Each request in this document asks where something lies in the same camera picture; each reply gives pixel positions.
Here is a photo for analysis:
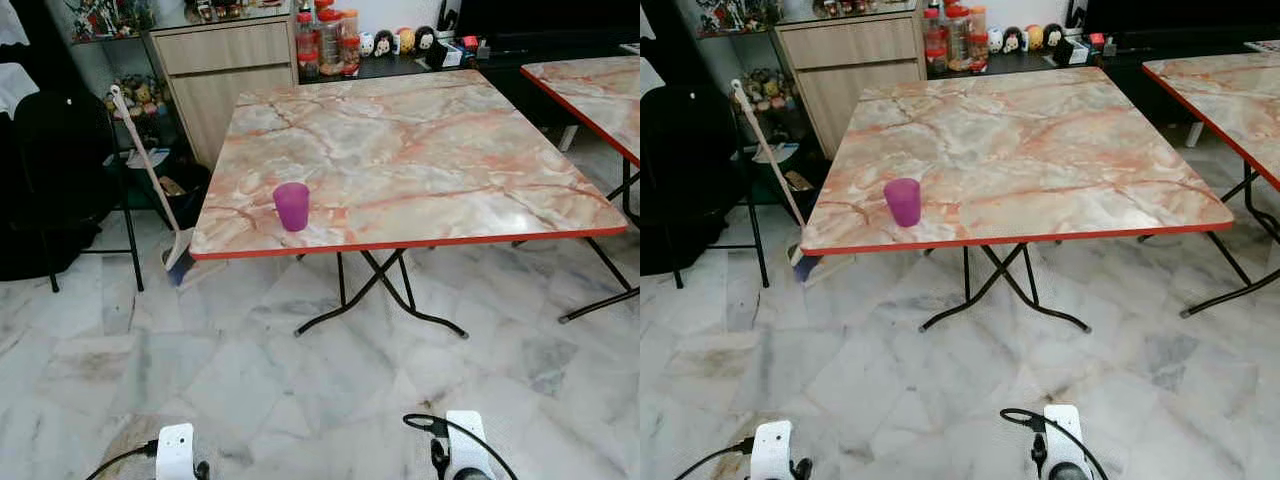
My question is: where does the purple plastic cup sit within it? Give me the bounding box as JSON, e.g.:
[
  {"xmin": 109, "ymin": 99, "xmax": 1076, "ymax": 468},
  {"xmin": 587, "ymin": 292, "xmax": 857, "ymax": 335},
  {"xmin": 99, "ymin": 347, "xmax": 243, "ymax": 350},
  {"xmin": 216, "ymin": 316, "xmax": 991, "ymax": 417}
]
[
  {"xmin": 273, "ymin": 182, "xmax": 312, "ymax": 233},
  {"xmin": 884, "ymin": 178, "xmax": 923, "ymax": 229}
]

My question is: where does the black chair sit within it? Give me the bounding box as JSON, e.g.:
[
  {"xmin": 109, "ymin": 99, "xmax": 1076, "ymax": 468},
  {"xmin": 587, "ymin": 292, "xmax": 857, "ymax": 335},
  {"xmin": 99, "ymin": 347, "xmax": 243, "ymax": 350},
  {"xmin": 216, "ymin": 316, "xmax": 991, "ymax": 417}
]
[
  {"xmin": 640, "ymin": 84, "xmax": 772, "ymax": 292},
  {"xmin": 0, "ymin": 89, "xmax": 147, "ymax": 294}
]

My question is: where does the light wooden cabinet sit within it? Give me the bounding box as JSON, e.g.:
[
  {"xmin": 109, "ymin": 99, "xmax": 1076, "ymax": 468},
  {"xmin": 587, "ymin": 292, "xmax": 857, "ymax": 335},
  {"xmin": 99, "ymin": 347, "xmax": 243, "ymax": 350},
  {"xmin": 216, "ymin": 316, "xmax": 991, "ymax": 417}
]
[
  {"xmin": 147, "ymin": 17, "xmax": 299, "ymax": 168},
  {"xmin": 774, "ymin": 11, "xmax": 927, "ymax": 158}
]

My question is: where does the red-lidded plastic jar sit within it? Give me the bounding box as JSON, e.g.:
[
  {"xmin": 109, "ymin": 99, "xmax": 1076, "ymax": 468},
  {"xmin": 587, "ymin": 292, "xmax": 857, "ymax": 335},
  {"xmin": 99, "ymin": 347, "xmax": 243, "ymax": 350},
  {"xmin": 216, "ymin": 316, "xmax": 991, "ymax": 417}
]
[
  {"xmin": 946, "ymin": 4, "xmax": 972, "ymax": 74},
  {"xmin": 924, "ymin": 7, "xmax": 949, "ymax": 77},
  {"xmin": 339, "ymin": 9, "xmax": 362, "ymax": 74},
  {"xmin": 295, "ymin": 11, "xmax": 320, "ymax": 82},
  {"xmin": 317, "ymin": 9, "xmax": 344, "ymax": 77},
  {"xmin": 967, "ymin": 4, "xmax": 992, "ymax": 72}
]

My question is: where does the white hanging garment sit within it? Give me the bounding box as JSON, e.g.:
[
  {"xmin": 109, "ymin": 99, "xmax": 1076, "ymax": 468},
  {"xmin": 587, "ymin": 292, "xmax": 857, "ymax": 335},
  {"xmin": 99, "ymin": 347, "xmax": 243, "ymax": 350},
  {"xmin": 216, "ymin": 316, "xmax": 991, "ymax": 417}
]
[
  {"xmin": 0, "ymin": 0, "xmax": 30, "ymax": 47},
  {"xmin": 0, "ymin": 60, "xmax": 42, "ymax": 120}
]

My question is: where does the black display shelf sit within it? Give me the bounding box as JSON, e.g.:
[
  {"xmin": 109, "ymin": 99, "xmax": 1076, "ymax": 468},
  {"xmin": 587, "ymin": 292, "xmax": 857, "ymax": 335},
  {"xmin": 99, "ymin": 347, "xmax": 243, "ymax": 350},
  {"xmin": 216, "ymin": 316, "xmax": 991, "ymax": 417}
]
[
  {"xmin": 58, "ymin": 0, "xmax": 217, "ymax": 218},
  {"xmin": 688, "ymin": 0, "xmax": 833, "ymax": 203}
]

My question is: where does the black television screen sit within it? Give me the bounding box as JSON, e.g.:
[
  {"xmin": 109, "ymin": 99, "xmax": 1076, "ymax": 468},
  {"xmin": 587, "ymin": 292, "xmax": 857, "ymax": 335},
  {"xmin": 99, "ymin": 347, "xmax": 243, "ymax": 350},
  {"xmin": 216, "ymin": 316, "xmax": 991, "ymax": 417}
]
[
  {"xmin": 455, "ymin": 0, "xmax": 641, "ymax": 47},
  {"xmin": 1080, "ymin": 0, "xmax": 1280, "ymax": 43}
]

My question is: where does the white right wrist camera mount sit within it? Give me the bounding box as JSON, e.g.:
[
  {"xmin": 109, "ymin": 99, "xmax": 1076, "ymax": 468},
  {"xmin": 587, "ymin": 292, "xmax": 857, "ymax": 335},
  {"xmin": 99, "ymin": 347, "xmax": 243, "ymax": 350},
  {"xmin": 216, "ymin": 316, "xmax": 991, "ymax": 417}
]
[
  {"xmin": 443, "ymin": 409, "xmax": 495, "ymax": 480},
  {"xmin": 1042, "ymin": 403, "xmax": 1087, "ymax": 480}
]

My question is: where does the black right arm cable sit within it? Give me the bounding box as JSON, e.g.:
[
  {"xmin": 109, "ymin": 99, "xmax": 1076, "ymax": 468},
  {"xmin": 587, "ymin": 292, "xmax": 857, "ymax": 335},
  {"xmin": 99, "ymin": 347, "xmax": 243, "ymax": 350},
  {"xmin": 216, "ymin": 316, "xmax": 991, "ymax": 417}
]
[
  {"xmin": 999, "ymin": 406, "xmax": 1110, "ymax": 480},
  {"xmin": 402, "ymin": 412, "xmax": 520, "ymax": 480}
]

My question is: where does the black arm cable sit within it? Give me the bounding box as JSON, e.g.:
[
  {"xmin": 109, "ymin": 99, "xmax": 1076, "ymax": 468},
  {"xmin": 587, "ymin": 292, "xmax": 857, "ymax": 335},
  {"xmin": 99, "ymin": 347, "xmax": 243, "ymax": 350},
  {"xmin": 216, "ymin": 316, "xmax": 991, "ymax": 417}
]
[
  {"xmin": 674, "ymin": 436, "xmax": 753, "ymax": 480},
  {"xmin": 84, "ymin": 439, "xmax": 160, "ymax": 480},
  {"xmin": 999, "ymin": 406, "xmax": 1110, "ymax": 480},
  {"xmin": 402, "ymin": 412, "xmax": 520, "ymax": 480}
]

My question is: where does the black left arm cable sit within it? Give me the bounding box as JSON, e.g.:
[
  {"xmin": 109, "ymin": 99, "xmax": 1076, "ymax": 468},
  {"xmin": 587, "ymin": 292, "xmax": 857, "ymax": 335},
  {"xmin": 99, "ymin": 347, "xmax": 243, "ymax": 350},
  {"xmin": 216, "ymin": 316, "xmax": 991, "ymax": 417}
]
[
  {"xmin": 84, "ymin": 439, "xmax": 160, "ymax": 480},
  {"xmin": 674, "ymin": 436, "xmax": 753, "ymax": 480}
]

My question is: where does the beige-handled broom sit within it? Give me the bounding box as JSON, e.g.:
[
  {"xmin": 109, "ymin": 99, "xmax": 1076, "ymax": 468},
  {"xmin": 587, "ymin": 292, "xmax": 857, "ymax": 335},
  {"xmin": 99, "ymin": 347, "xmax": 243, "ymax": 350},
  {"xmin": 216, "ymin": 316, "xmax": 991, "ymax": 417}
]
[
  {"xmin": 729, "ymin": 79, "xmax": 822, "ymax": 283},
  {"xmin": 108, "ymin": 84, "xmax": 199, "ymax": 288}
]

